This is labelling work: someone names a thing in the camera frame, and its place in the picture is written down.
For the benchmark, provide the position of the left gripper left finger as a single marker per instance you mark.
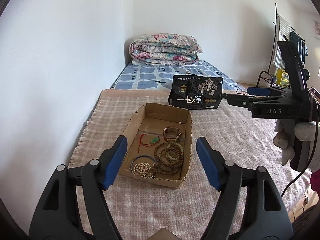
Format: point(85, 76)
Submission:
point(57, 214)

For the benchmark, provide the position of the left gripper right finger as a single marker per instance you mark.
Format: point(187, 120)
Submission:
point(265, 215)

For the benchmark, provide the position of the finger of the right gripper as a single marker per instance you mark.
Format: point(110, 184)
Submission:
point(242, 101)
point(268, 91)

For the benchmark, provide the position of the yellow box on rack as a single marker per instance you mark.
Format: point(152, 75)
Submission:
point(282, 77)

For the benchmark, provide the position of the black snack bag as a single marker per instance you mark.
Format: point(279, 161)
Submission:
point(195, 92)

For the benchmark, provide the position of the dark hanging clothes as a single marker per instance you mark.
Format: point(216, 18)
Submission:
point(300, 45)

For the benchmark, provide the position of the black clothes rack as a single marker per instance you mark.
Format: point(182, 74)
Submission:
point(282, 30)

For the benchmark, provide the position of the open cardboard box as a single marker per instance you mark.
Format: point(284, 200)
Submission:
point(149, 157)

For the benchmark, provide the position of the folded floral quilt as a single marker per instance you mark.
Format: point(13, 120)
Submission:
point(164, 48)

